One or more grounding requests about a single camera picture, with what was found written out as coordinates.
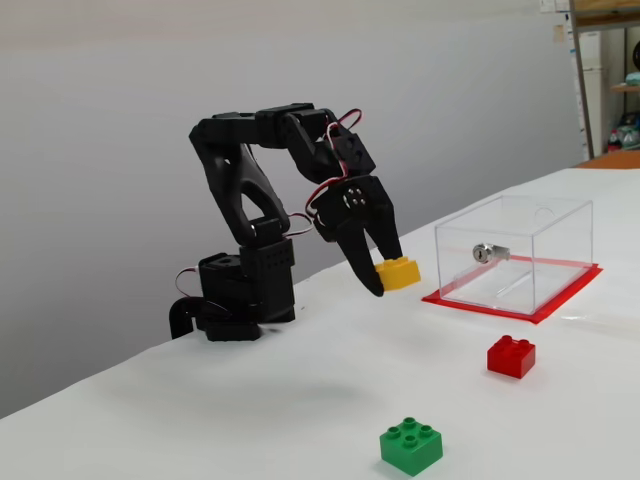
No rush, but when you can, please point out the metal shelf rack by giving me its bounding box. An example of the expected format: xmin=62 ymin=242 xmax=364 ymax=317
xmin=568 ymin=0 xmax=640 ymax=161

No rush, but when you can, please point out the red base mat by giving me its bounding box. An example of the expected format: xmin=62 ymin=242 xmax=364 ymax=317
xmin=421 ymin=255 xmax=604 ymax=326

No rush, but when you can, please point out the black table clamp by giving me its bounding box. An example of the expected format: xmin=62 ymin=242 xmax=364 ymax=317
xmin=168 ymin=297 xmax=202 ymax=341

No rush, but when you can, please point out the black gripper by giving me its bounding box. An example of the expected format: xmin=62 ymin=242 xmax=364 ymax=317
xmin=313 ymin=174 xmax=404 ymax=298

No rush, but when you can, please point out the white cabinet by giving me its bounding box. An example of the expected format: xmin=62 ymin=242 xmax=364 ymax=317
xmin=569 ymin=29 xmax=610 ymax=157

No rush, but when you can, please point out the transparent plastic box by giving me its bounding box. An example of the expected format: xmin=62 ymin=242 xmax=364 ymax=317
xmin=433 ymin=193 xmax=594 ymax=316

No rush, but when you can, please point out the orange table surface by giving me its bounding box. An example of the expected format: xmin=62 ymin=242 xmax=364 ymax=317
xmin=574 ymin=149 xmax=640 ymax=171

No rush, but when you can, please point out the red lego brick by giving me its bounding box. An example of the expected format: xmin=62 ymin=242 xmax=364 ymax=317
xmin=486 ymin=335 xmax=537 ymax=380

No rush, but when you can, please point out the red white servo cable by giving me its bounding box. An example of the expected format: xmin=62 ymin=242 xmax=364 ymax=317
xmin=174 ymin=268 xmax=201 ymax=301
xmin=335 ymin=108 xmax=363 ymax=133
xmin=304 ymin=123 xmax=351 ymax=227

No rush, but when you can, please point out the yellow lego brick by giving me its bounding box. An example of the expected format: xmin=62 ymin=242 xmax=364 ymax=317
xmin=373 ymin=255 xmax=422 ymax=292

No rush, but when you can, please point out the silver metal cam lock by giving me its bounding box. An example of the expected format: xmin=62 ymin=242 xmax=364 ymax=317
xmin=472 ymin=243 xmax=511 ymax=265

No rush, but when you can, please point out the green lego brick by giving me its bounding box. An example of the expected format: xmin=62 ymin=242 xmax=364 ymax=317
xmin=378 ymin=415 xmax=444 ymax=478

